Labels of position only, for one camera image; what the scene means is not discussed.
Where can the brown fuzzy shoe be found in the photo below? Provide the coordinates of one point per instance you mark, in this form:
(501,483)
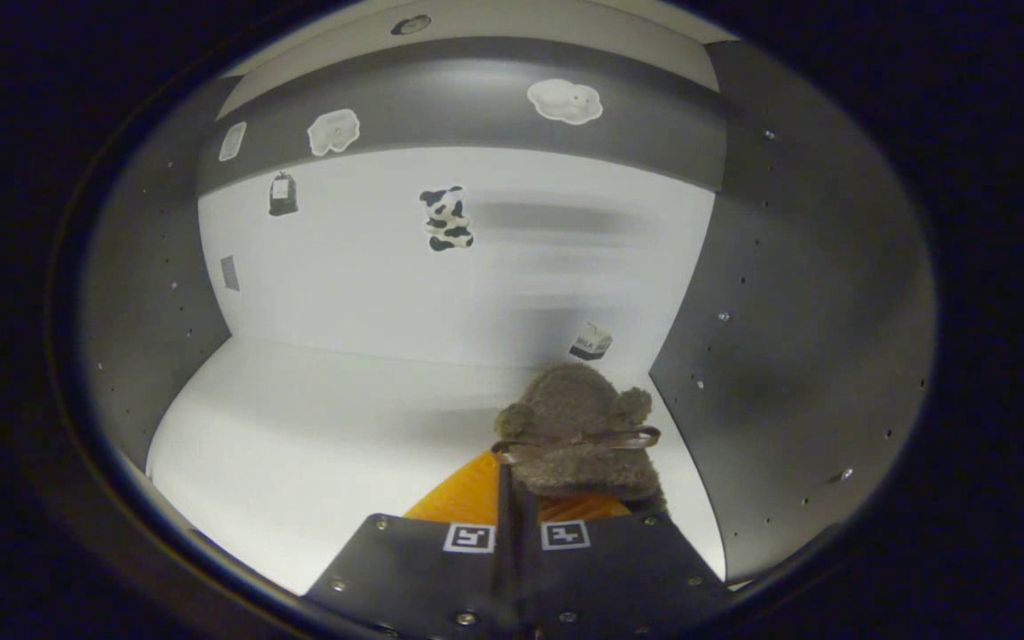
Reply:
(574,409)

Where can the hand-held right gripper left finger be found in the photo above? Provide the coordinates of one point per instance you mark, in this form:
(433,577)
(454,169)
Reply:
(414,569)

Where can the white and grey shoe cabinet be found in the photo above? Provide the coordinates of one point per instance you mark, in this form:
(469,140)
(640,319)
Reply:
(388,293)

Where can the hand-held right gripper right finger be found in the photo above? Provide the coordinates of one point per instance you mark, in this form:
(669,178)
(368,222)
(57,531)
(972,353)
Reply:
(619,569)

